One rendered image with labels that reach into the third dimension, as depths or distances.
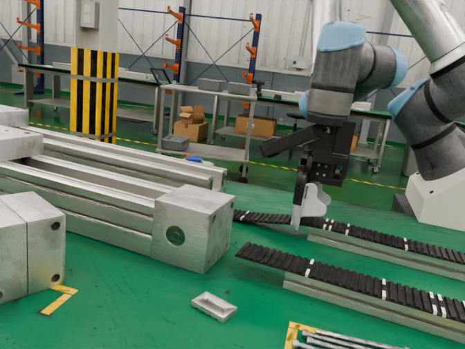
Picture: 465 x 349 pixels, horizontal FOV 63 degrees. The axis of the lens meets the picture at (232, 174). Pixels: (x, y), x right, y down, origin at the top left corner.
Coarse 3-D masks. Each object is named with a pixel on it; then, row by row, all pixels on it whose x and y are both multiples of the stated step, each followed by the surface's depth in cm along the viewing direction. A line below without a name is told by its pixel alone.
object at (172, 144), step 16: (208, 80) 360; (224, 96) 351; (240, 96) 350; (256, 96) 364; (160, 112) 358; (160, 128) 362; (160, 144) 366; (176, 144) 366; (192, 144) 410; (224, 160) 366; (240, 160) 365
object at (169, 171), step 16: (32, 128) 98; (48, 144) 86; (64, 144) 85; (80, 144) 92; (96, 144) 90; (112, 144) 91; (64, 160) 85; (80, 160) 83; (96, 160) 83; (112, 160) 80; (128, 160) 79; (144, 160) 86; (160, 160) 85; (176, 160) 84; (144, 176) 78; (160, 176) 78; (176, 176) 75; (192, 176) 74; (208, 176) 75; (224, 176) 81; (224, 192) 83
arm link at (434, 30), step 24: (408, 0) 84; (432, 0) 83; (408, 24) 87; (432, 24) 84; (456, 24) 84; (432, 48) 86; (456, 48) 83; (432, 72) 87; (456, 72) 83; (432, 96) 89; (456, 96) 85
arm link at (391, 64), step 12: (372, 48) 65; (384, 48) 67; (384, 60) 66; (396, 60) 68; (372, 72) 66; (384, 72) 67; (396, 72) 68; (360, 84) 69; (372, 84) 69; (384, 84) 70; (396, 84) 72; (360, 96) 73
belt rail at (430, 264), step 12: (312, 228) 71; (312, 240) 71; (324, 240) 70; (336, 240) 70; (348, 240) 69; (360, 240) 68; (360, 252) 68; (372, 252) 68; (384, 252) 68; (396, 252) 66; (408, 252) 65; (408, 264) 66; (420, 264) 65; (432, 264) 65; (444, 264) 64; (456, 264) 63; (456, 276) 63
